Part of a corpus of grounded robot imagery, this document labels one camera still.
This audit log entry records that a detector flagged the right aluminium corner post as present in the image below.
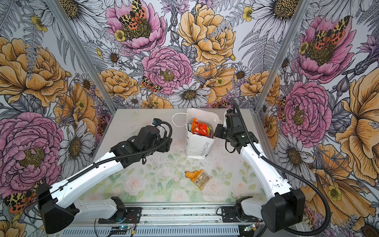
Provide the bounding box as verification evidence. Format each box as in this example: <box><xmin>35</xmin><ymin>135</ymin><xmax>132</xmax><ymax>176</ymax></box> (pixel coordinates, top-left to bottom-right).
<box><xmin>254</xmin><ymin>1</ymin><xmax>309</xmax><ymax>113</ymax></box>

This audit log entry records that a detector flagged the left aluminium corner post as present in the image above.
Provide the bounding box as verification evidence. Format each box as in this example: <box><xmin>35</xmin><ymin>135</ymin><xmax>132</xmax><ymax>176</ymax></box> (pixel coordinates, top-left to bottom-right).
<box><xmin>46</xmin><ymin>1</ymin><xmax>117</xmax><ymax>114</ymax></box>

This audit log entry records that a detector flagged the small orange candy packet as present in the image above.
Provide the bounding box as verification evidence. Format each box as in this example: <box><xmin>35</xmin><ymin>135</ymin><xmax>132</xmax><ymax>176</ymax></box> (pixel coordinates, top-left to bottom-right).
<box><xmin>185</xmin><ymin>170</ymin><xmax>202</xmax><ymax>182</ymax></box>

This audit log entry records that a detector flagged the white slotted cable duct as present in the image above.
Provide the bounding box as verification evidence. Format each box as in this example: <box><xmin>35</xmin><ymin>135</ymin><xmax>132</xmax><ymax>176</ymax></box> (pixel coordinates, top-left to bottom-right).
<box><xmin>51</xmin><ymin>225</ymin><xmax>240</xmax><ymax>237</ymax></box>

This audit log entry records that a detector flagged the small red snack packet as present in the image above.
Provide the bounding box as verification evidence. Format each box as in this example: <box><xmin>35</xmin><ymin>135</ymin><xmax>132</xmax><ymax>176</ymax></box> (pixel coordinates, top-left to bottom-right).
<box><xmin>197</xmin><ymin>122</ymin><xmax>213</xmax><ymax>138</ymax></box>

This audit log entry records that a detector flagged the green circuit board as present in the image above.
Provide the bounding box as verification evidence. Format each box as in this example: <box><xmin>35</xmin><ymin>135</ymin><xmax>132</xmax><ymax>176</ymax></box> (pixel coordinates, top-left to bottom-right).
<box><xmin>109</xmin><ymin>226</ymin><xmax>134</xmax><ymax>236</ymax></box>

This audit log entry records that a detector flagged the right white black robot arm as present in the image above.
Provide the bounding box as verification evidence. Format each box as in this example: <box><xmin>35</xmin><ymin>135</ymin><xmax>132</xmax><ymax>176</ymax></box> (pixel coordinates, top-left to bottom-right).
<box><xmin>215</xmin><ymin>109</ymin><xmax>305</xmax><ymax>233</ymax></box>

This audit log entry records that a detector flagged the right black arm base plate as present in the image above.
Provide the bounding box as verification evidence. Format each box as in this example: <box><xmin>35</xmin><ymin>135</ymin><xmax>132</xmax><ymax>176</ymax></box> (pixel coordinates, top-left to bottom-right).
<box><xmin>216</xmin><ymin>206</ymin><xmax>258</xmax><ymax>223</ymax></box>

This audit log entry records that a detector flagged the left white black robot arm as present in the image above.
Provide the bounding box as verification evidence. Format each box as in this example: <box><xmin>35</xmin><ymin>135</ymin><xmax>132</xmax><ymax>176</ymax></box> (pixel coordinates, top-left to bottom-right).
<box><xmin>36</xmin><ymin>119</ymin><xmax>173</xmax><ymax>234</ymax></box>

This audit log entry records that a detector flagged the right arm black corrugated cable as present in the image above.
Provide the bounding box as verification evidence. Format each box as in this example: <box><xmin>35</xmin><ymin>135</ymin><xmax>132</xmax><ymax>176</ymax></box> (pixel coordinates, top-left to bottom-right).
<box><xmin>233</xmin><ymin>100</ymin><xmax>331</xmax><ymax>237</ymax></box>

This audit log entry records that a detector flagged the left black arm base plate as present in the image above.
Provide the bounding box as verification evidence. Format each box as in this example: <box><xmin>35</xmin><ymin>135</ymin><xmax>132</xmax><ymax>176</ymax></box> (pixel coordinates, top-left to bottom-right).
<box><xmin>98</xmin><ymin>207</ymin><xmax>142</xmax><ymax>224</ymax></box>

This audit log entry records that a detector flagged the orange Fox's fruits candy bag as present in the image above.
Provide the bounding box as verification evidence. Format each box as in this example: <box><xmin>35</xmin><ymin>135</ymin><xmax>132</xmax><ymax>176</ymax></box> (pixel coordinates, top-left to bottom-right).
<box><xmin>191</xmin><ymin>118</ymin><xmax>201</xmax><ymax>136</ymax></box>

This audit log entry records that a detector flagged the small clear cracker packet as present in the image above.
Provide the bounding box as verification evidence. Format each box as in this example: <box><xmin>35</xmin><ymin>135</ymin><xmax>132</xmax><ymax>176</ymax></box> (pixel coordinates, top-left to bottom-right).
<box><xmin>193</xmin><ymin>172</ymin><xmax>211</xmax><ymax>190</ymax></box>

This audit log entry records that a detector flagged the aluminium frame rail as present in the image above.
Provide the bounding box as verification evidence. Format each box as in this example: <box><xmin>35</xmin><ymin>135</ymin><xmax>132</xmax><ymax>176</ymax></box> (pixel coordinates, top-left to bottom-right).
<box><xmin>51</xmin><ymin>202</ymin><xmax>309</xmax><ymax>226</ymax></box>

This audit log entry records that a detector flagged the aluminium corner post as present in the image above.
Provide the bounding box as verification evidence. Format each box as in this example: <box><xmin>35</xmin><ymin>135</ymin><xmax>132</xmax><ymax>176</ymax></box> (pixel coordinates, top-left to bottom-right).
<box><xmin>254</xmin><ymin>1</ymin><xmax>309</xmax><ymax>113</ymax></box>
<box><xmin>46</xmin><ymin>1</ymin><xmax>117</xmax><ymax>114</ymax></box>

